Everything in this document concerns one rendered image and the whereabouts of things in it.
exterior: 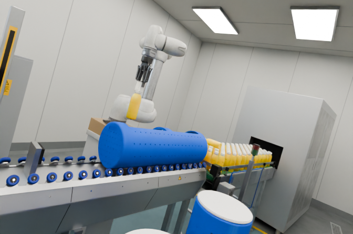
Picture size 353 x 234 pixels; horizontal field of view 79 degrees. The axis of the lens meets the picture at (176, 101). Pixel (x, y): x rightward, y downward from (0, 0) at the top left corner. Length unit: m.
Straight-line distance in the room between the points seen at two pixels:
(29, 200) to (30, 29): 2.94
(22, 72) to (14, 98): 0.25
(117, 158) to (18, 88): 1.44
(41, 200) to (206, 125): 5.63
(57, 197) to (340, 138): 5.52
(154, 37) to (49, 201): 1.04
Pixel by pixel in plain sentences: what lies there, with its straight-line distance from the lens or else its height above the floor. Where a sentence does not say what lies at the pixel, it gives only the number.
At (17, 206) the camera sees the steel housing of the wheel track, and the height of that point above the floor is 0.86.
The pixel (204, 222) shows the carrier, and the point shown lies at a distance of 1.12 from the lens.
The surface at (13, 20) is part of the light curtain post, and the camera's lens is 1.44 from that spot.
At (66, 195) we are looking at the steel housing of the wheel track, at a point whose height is 0.87.
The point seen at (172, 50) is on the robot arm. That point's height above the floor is 1.77.
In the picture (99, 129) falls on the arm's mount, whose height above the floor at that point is 1.04.
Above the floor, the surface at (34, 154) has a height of 1.05.
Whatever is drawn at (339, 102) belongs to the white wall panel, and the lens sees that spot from 5.98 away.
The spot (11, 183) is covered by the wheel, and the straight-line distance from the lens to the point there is 1.16.
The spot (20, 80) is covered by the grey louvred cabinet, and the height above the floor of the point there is 1.23.
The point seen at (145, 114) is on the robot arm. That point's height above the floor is 1.26.
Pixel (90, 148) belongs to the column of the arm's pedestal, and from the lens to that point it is 2.01.
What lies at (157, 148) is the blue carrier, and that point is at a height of 1.13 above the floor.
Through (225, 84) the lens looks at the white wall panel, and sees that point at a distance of 6.42.
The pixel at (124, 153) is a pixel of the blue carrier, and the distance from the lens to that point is 1.30.
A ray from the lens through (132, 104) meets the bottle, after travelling 1.42.
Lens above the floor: 1.49
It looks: 1 degrees down
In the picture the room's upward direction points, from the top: 16 degrees clockwise
